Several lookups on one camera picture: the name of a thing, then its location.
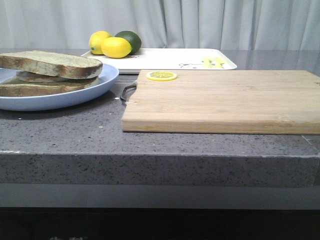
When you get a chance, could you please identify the blue round plate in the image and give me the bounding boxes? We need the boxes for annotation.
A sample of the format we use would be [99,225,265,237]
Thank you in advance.
[0,63,119,111]

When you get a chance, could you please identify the bread slice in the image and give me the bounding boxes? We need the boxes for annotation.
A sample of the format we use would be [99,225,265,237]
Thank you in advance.
[0,77,99,97]
[0,50,103,79]

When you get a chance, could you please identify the white bear tray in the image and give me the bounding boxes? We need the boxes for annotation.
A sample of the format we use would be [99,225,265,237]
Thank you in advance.
[83,48,238,74]

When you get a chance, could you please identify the lemon slice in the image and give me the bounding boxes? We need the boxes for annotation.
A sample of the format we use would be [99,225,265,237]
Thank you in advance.
[146,70,178,82]

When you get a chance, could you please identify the wooden cutting board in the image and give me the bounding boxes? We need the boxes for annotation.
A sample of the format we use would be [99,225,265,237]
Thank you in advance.
[122,70,320,135]

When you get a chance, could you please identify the yellow plastic fork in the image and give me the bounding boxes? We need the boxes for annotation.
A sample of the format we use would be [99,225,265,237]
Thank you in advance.
[202,56,213,69]

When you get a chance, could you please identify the green lime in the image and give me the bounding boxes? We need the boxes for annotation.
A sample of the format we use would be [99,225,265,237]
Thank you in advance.
[115,30,142,55]

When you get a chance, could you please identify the yellow plastic knife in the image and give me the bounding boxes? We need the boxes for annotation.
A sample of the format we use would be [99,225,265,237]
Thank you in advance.
[214,57,225,69]

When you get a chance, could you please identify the yellow lemon front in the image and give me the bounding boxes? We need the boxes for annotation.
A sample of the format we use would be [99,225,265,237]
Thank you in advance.
[100,37,132,59]

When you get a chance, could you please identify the yellow lemon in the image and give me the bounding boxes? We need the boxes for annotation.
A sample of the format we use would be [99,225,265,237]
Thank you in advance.
[100,37,132,59]
[89,30,112,55]

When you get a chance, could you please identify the yellow lemon left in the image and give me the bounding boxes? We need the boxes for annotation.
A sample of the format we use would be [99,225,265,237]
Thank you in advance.
[89,30,112,55]

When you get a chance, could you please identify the fried egg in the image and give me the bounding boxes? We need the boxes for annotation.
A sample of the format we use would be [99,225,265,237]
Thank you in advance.
[16,71,68,83]

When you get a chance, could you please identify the grey curtain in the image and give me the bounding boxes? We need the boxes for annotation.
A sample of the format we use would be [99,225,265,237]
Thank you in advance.
[0,0,320,51]

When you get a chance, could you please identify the metal cutting board handle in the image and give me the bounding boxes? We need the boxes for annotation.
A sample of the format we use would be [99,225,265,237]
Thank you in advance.
[120,83,137,102]

